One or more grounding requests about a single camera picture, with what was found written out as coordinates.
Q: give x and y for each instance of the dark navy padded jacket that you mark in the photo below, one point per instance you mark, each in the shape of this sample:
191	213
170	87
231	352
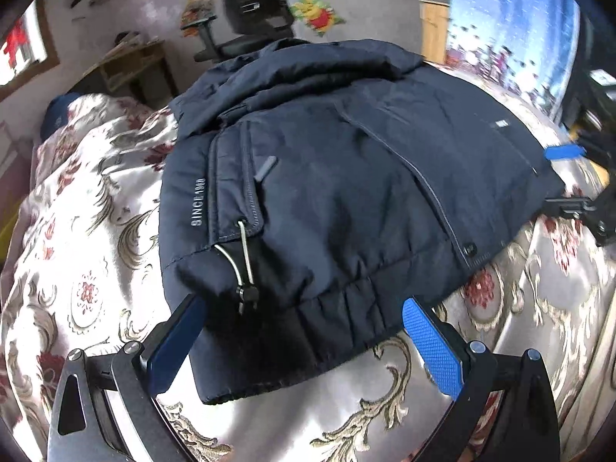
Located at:
337	202

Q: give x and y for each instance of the dark bundle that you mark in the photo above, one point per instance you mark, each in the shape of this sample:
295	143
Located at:
126	37

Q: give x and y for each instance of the colourful cartoon wall sticker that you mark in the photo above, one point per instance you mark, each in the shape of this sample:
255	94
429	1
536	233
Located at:
197	15

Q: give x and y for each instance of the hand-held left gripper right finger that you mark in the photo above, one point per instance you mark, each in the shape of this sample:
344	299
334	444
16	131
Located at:
433	346

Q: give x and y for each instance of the wooden desk shelf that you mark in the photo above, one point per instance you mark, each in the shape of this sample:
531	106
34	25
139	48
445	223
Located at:
134	70

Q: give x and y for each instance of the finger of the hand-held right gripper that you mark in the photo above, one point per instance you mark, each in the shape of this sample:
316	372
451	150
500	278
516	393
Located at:
564	151
570	202

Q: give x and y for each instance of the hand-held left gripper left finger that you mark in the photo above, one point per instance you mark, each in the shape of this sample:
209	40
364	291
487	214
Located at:
173	346

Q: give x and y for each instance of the blue pillow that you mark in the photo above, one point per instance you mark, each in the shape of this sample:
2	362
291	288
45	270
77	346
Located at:
57	113

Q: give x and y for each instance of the light wooden board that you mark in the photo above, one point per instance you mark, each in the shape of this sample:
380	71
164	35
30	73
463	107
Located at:
434	31

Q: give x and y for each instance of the yellow cloth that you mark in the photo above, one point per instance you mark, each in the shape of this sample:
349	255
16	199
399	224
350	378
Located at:
5	238

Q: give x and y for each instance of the floral satin quilt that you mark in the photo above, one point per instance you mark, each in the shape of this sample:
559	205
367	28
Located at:
86	250

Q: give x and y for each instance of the yellow cartoon bear sticker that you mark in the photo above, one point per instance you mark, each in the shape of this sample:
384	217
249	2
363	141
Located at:
317	12

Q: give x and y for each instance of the black mesh office chair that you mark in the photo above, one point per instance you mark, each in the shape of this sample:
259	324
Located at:
255	9

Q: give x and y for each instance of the wooden framed window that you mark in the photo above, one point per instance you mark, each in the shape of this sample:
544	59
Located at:
24	53

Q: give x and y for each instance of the red hanging cloth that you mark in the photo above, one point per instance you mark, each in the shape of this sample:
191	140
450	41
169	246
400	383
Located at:
15	38

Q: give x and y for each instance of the blue dotted printed curtain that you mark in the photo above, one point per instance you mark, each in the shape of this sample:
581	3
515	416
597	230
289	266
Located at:
510	29

